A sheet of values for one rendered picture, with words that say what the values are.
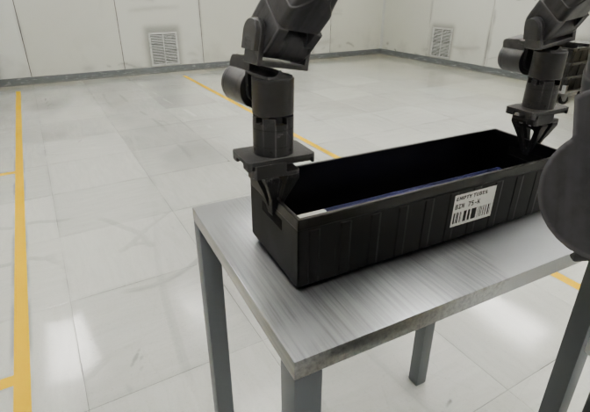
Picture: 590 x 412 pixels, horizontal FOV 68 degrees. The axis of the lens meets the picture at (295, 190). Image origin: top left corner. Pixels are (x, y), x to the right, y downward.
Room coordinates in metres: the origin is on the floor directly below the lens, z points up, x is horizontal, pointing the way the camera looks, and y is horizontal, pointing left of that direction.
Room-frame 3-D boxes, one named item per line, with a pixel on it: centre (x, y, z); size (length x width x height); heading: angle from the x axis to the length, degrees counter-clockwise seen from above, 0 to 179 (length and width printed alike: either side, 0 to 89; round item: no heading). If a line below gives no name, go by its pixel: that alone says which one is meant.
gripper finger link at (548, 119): (0.84, -0.46, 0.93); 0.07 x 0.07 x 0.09; 27
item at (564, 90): (5.18, -3.10, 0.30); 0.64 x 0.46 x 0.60; 123
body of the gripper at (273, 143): (0.59, 0.03, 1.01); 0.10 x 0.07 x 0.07; 117
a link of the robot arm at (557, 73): (0.85, -0.47, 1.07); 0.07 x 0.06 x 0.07; 19
